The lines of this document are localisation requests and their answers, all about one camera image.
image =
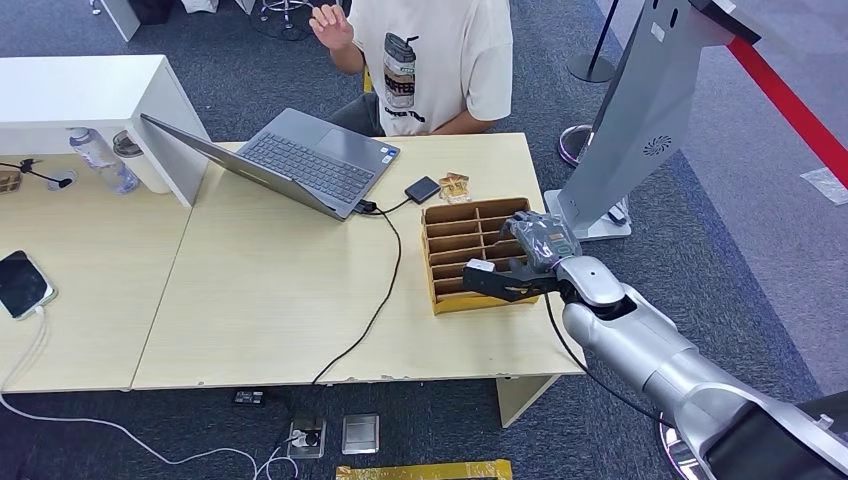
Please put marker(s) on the small black square hub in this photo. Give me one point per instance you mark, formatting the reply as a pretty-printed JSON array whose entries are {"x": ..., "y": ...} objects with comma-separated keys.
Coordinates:
[{"x": 422, "y": 189}]

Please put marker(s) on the clear plastic water bottle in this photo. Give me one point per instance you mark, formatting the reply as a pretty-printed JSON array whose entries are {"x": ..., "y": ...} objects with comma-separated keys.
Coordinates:
[{"x": 100, "y": 159}]

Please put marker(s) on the office chair base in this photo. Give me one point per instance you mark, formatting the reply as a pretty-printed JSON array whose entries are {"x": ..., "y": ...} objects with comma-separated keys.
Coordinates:
[{"x": 286, "y": 16}]

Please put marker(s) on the metal floor cover plate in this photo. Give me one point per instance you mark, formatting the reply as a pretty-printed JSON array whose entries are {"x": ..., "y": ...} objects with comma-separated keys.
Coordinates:
[{"x": 360, "y": 434}]

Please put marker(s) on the black stanchion pole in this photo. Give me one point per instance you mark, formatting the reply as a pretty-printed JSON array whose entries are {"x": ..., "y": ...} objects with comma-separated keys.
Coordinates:
[{"x": 591, "y": 66}]

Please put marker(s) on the cardboard divider box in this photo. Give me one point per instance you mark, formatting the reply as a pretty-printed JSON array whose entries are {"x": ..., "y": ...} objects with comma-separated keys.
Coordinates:
[{"x": 460, "y": 265}]

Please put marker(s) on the clear floor tape patch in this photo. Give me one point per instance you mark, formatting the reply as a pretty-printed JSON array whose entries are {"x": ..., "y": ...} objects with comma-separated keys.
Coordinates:
[{"x": 827, "y": 183}]

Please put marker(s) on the small black floor device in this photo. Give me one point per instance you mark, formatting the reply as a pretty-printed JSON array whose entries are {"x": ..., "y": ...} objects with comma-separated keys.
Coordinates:
[{"x": 248, "y": 398}]

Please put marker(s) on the floor power socket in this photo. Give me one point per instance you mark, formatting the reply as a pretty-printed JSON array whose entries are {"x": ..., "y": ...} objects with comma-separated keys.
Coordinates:
[{"x": 307, "y": 438}]

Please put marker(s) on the black smartphone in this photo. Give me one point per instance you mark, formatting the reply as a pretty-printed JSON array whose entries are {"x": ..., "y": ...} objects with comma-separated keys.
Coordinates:
[{"x": 22, "y": 285}]

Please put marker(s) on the person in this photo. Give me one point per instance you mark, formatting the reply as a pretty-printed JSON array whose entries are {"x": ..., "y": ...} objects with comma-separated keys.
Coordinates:
[{"x": 444, "y": 60}]

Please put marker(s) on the person's right forearm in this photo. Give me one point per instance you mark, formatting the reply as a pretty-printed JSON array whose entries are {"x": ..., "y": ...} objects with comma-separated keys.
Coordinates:
[{"x": 348, "y": 58}]

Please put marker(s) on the chrome stanchion base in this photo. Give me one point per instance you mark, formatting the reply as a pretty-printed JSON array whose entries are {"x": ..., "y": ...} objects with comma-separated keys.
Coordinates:
[{"x": 571, "y": 142}]

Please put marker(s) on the grey kiosk stand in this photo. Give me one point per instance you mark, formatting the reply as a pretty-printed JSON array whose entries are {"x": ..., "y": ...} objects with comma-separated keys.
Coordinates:
[{"x": 636, "y": 119}]

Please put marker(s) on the white desk shelf riser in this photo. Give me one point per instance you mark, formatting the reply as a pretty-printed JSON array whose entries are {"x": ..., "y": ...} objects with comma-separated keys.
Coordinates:
[{"x": 86, "y": 93}]

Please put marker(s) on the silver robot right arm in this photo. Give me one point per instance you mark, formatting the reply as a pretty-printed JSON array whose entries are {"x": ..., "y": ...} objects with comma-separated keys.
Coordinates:
[{"x": 662, "y": 354}]

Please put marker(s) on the yellow flat cardboard piece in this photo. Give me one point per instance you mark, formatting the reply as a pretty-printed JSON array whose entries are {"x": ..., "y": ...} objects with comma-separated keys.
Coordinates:
[{"x": 424, "y": 472}]

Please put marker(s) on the small wooden holder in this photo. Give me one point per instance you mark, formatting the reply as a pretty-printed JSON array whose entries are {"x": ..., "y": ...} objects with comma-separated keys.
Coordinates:
[{"x": 8, "y": 182}]

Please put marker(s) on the person's left forearm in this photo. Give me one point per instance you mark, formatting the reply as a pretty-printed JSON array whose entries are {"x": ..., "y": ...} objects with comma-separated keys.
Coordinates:
[{"x": 464, "y": 124}]

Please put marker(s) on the grey open laptop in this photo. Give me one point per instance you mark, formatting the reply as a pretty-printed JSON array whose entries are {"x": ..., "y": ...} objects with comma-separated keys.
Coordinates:
[{"x": 311, "y": 162}]

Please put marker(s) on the red barrier belt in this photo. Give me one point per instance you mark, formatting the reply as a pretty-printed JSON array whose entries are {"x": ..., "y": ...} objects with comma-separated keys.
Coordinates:
[{"x": 788, "y": 109}]

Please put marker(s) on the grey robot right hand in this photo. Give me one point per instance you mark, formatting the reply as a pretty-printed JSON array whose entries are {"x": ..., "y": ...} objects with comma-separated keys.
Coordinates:
[{"x": 546, "y": 240}]

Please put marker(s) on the white tumbler with lid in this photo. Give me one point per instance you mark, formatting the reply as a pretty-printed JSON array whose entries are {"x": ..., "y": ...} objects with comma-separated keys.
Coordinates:
[{"x": 142, "y": 166}]

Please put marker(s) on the gold wrapped snack pile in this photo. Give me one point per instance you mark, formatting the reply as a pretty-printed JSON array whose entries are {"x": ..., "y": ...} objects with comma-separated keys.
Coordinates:
[{"x": 454, "y": 187}]

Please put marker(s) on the person's right hand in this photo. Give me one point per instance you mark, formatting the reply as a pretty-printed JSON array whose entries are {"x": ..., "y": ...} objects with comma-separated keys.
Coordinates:
[{"x": 331, "y": 28}]

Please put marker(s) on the beige table leg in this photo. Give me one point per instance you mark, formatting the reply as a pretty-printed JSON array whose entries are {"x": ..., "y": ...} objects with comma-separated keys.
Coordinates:
[{"x": 520, "y": 397}]

